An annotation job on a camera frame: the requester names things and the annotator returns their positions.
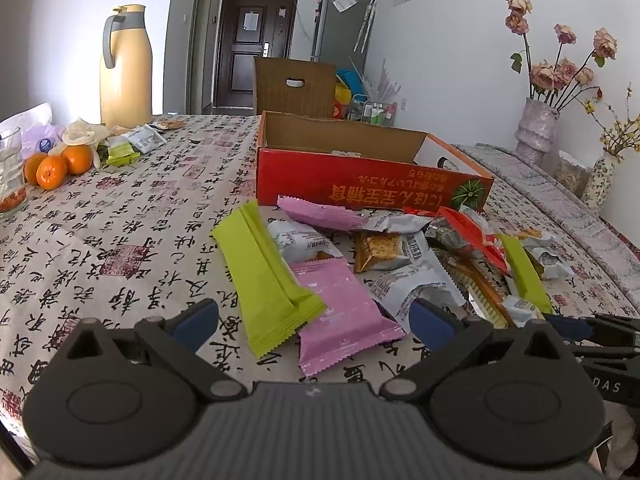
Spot dried rose bouquet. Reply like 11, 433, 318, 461
504, 0, 618, 113

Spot orange mandarin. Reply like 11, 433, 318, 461
61, 144, 94, 176
36, 155, 69, 191
23, 152, 48, 186

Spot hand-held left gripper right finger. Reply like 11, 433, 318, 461
379, 298, 568, 403

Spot dark patterned snack packet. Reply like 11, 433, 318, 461
424, 224, 473, 256

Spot grey fridge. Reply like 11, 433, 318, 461
312, 0, 376, 78

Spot yellow thermos jug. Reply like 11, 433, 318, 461
99, 4, 153, 130

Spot pink ribbed vase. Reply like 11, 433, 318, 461
515, 97, 561, 163

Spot red snack packet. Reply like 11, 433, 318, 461
435, 207, 512, 276

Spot white umbrella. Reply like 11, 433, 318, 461
352, 0, 378, 53

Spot snack packets near thermos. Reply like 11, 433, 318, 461
122, 125, 168, 155

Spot yellow flower sprig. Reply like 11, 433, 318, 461
582, 82, 640, 163

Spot small floral vase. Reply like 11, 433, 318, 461
582, 152, 617, 211

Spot pink snack packet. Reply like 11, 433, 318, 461
289, 259, 407, 380
276, 195, 383, 232

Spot pink dried pampas grass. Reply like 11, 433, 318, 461
367, 57, 403, 103

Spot grey interior door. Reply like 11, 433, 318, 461
187, 0, 213, 116

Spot clear drinking glass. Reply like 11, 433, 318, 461
0, 127, 28, 218

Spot dark brown entrance door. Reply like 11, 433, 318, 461
215, 0, 301, 110

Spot long green snack packet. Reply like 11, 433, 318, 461
211, 200, 327, 359
497, 234, 553, 315

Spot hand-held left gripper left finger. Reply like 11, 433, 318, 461
64, 299, 248, 403

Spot golden brown snack packet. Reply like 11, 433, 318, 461
354, 232, 411, 273

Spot red cardboard box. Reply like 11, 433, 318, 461
255, 110, 496, 213

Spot cream crumpled wrapper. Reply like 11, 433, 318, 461
52, 117, 111, 158

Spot glass jar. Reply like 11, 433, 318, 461
552, 150, 593, 198

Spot purple white plastic bag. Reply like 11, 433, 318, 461
0, 102, 66, 158

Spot brown striped snack packet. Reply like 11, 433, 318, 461
434, 247, 516, 328

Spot wire storage rack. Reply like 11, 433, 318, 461
347, 94, 398, 127

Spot calligraphy printed tablecloth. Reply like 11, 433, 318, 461
0, 114, 640, 466

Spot small green white packet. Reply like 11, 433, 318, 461
104, 141, 142, 167

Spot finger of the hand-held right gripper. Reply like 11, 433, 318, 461
544, 311, 640, 361

